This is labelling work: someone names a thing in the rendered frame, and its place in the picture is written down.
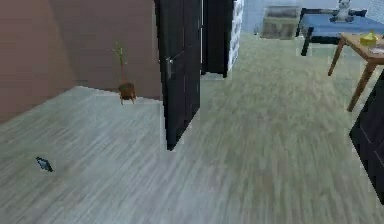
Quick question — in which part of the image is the black and white cupboard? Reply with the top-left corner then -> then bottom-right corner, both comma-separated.
201,0 -> 245,79

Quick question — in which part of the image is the blue bed with black frame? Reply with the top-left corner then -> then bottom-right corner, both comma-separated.
295,7 -> 384,57

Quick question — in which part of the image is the black room door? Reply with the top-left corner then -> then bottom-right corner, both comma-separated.
153,0 -> 203,152

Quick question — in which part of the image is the black cabinet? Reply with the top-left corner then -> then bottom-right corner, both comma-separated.
348,71 -> 384,205

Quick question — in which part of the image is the yellow bowl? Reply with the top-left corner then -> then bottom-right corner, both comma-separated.
359,30 -> 379,47

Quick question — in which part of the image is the silver door handle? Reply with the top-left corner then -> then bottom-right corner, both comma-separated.
165,50 -> 185,80

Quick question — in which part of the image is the wooden table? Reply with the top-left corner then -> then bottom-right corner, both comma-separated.
327,32 -> 384,113

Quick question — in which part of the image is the small dark flat phone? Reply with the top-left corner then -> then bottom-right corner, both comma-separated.
35,156 -> 54,173

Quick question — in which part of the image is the potted house plant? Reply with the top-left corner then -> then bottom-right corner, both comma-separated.
112,41 -> 138,106

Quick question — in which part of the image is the olive grey box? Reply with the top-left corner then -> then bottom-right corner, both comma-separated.
260,5 -> 301,40

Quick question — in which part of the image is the white plush toy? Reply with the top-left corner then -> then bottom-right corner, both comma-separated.
329,0 -> 355,24

